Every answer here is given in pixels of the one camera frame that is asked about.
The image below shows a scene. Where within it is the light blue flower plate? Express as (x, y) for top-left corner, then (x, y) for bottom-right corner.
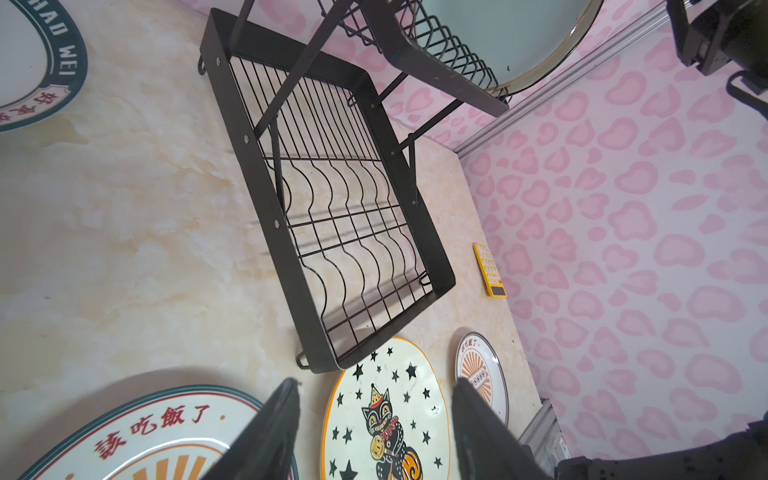
(422, 0), (603, 93)

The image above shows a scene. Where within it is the left orange sunburst plate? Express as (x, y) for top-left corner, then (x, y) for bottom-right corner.
(20, 384), (263, 479)

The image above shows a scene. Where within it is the right orange sunburst plate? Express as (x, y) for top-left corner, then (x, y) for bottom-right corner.
(454, 331), (509, 426)

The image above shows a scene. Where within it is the orange sunburst plate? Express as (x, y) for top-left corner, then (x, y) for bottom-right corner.
(20, 384), (263, 479)
(454, 331), (509, 426)

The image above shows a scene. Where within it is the yellow calculator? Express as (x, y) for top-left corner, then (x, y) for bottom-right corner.
(473, 243), (508, 299)

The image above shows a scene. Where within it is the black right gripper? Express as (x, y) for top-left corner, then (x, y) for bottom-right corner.
(666, 0), (767, 116)

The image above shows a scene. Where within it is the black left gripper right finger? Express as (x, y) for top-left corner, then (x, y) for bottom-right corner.
(452, 378), (551, 479)

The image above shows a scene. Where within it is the green-rim lettered white plate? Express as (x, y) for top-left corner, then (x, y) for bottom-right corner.
(1, 0), (88, 133)

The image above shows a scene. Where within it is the black two-tier dish rack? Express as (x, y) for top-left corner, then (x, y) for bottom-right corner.
(198, 1), (507, 373)

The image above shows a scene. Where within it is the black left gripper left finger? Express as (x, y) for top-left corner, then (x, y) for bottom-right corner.
(204, 378), (300, 480)

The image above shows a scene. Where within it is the cat pumpkin star plate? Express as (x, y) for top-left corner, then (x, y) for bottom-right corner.
(320, 337), (451, 480)

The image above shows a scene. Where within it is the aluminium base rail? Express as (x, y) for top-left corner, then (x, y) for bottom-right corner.
(519, 398), (571, 477)

